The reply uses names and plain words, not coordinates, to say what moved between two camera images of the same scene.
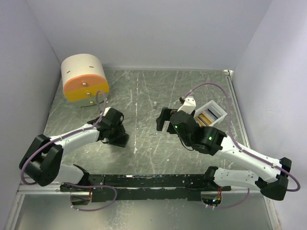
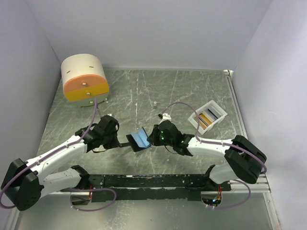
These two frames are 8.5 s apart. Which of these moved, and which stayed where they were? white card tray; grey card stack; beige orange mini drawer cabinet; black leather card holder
Moved: black leather card holder
Stayed: grey card stack; beige orange mini drawer cabinet; white card tray
